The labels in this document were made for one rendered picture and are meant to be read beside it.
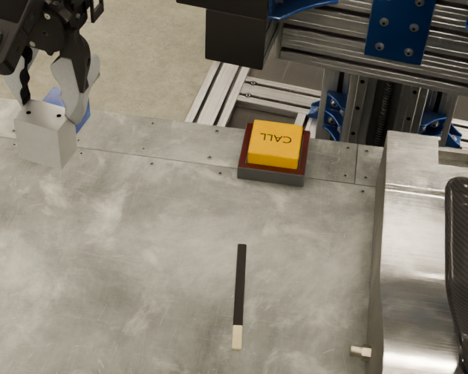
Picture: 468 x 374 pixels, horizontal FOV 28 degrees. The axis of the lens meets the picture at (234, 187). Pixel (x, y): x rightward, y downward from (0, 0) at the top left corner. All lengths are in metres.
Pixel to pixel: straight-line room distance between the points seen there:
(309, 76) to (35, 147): 1.32
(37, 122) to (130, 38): 1.72
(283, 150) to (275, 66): 1.15
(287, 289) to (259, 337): 0.07
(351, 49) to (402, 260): 0.57
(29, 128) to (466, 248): 0.46
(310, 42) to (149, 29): 1.28
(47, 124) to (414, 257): 0.39
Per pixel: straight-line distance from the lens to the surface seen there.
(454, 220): 0.99
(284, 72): 2.22
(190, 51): 2.61
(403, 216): 0.98
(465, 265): 0.96
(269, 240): 1.05
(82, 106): 0.94
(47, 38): 0.89
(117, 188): 1.10
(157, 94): 2.47
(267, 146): 1.10
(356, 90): 1.66
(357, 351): 0.91
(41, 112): 0.97
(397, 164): 1.03
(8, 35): 0.83
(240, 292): 0.99
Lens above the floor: 1.59
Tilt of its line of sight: 46 degrees down
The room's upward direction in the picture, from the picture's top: 3 degrees clockwise
